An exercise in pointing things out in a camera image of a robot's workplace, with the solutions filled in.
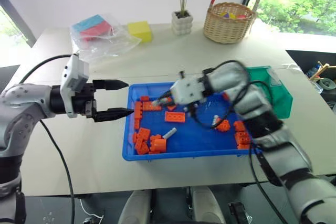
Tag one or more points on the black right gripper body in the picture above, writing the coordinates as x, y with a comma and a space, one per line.
191, 106

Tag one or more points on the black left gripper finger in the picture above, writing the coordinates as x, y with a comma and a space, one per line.
113, 114
110, 84

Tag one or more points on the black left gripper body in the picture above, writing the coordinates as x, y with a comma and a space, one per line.
85, 100

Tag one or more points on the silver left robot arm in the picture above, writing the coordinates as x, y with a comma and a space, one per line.
18, 108

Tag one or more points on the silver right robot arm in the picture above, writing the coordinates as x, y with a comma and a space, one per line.
296, 155

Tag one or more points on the blue plastic bin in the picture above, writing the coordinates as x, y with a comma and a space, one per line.
194, 140

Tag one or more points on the green plastic bin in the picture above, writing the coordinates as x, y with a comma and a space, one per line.
278, 95

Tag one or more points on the orange triangular piece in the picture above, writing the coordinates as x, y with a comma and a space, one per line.
172, 107

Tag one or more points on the flat orange brick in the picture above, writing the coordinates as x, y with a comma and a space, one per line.
174, 116

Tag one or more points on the long orange brick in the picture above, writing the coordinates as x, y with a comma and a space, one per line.
148, 106

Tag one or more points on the small orange brick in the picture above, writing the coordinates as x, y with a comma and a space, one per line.
137, 123
135, 137
144, 98

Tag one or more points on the grey battery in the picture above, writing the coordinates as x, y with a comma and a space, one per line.
169, 133
215, 121

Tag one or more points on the clear plastic bag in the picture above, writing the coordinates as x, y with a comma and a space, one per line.
105, 48

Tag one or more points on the orange round block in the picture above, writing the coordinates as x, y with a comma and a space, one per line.
160, 145

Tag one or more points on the pink sponge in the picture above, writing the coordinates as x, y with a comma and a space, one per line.
98, 32

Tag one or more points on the yellow foam cube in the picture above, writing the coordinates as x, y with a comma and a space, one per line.
140, 32

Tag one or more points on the blue sponge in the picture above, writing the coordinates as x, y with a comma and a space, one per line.
90, 22

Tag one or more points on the green plant in white pot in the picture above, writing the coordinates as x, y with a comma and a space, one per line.
182, 23

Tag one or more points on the dark panel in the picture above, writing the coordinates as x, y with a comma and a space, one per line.
8, 77

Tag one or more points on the grey rounded shape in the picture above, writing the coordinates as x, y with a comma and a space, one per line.
208, 205
135, 207

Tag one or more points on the pink piece in basket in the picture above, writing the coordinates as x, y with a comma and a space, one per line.
241, 16

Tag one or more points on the dark side table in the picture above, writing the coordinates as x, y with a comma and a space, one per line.
302, 58

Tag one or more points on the grey round object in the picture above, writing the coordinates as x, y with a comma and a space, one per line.
326, 84

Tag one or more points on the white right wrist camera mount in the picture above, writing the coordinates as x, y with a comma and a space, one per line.
187, 90

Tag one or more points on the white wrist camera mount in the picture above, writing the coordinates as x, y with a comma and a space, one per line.
71, 77
187, 90

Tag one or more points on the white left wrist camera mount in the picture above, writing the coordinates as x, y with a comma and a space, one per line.
71, 77

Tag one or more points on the grey window frame post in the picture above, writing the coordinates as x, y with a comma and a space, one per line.
18, 16

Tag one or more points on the small wooden frame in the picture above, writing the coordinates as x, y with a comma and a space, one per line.
319, 72

